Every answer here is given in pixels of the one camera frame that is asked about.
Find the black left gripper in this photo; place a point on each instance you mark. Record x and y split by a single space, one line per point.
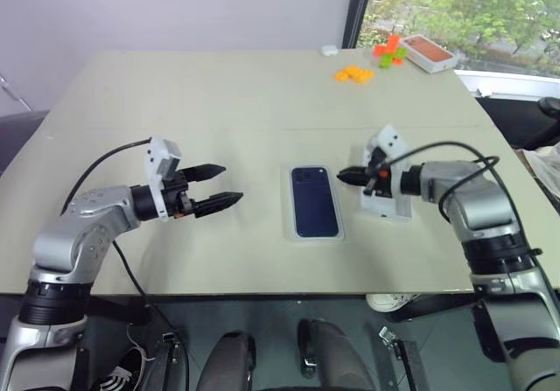
177 198

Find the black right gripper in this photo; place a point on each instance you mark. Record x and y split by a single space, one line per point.
378 185

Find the dark blue smartphone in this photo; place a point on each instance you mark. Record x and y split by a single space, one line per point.
315 203

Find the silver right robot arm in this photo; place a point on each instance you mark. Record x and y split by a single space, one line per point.
477 207

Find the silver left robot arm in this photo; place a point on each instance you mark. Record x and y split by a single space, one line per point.
100 203

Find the orange box with white rim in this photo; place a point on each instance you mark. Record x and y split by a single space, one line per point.
431 54

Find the yellow toy brick cluster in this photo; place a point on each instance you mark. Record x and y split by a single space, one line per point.
354 74

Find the green toy brick cluster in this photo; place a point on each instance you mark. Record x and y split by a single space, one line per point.
389 60

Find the white earbuds case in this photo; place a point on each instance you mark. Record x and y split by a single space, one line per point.
329 50

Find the orange toy brick cluster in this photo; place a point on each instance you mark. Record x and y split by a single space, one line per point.
387 44

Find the dark purple chair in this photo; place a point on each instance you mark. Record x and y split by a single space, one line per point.
516 120

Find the dark rounded robot leg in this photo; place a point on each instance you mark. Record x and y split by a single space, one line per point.
232 360
328 356

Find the white window sill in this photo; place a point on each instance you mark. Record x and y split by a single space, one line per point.
507 82

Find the person in white clothing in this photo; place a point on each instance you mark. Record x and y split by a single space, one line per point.
544 172

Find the dark grey chair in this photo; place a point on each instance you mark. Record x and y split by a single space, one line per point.
22 137

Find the black white striped sneaker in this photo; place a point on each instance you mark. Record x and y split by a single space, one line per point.
122 373

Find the white slanted rod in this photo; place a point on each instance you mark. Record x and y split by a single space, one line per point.
15 93

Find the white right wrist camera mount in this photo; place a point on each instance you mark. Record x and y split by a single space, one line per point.
391 139

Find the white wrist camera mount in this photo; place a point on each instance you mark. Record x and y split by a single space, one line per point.
154 159
391 139

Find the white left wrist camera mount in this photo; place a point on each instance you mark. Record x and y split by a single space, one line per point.
154 159

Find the black window frame post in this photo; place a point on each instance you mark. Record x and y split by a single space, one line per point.
359 8

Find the metal table leg bracket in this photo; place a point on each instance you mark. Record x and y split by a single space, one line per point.
404 365
170 360

